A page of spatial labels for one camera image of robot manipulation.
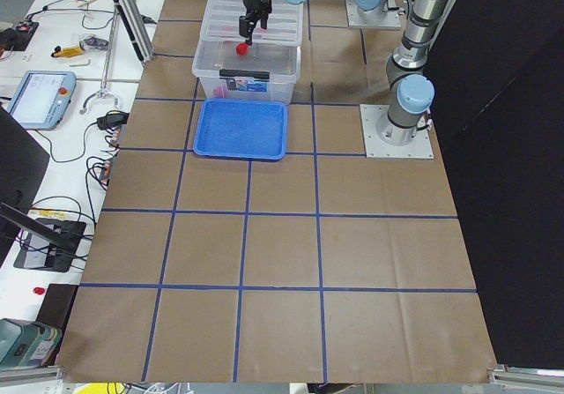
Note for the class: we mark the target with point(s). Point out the red block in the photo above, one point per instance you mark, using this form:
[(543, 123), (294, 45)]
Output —
[(220, 92), (242, 49)]

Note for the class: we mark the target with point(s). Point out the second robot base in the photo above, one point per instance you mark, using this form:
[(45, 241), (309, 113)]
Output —
[(373, 14)]

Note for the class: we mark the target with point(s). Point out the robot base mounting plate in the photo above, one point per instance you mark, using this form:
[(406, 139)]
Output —
[(384, 140)]

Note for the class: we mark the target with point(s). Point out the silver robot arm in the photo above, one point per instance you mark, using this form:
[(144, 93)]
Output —
[(412, 93)]

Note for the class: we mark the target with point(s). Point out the clear plastic storage box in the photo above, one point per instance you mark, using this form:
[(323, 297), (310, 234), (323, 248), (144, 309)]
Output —
[(282, 62)]

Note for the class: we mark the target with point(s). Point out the black box latch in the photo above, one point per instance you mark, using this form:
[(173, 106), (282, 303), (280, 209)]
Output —
[(260, 75)]

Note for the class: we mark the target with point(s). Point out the red block in box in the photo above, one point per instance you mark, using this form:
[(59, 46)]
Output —
[(220, 92)]

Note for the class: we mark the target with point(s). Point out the blue plastic tray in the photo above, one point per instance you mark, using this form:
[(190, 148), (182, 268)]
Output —
[(242, 129)]

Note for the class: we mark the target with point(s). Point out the black docking box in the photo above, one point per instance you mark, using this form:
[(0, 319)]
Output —
[(39, 254)]

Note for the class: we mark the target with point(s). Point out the green device box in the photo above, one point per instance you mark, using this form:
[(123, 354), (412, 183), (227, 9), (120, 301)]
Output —
[(26, 344)]

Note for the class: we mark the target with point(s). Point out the black power adapter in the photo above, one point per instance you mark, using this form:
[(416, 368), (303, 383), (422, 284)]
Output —
[(111, 120)]

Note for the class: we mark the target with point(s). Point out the yellow tool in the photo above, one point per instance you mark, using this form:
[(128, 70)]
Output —
[(67, 52)]

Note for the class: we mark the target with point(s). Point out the teach pendant tablet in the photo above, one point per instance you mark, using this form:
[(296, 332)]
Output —
[(42, 98)]

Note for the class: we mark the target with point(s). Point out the black monitor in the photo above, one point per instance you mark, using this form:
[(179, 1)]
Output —
[(23, 164)]

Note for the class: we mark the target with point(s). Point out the aluminium frame post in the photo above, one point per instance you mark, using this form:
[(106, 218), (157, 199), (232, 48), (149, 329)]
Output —
[(135, 28)]

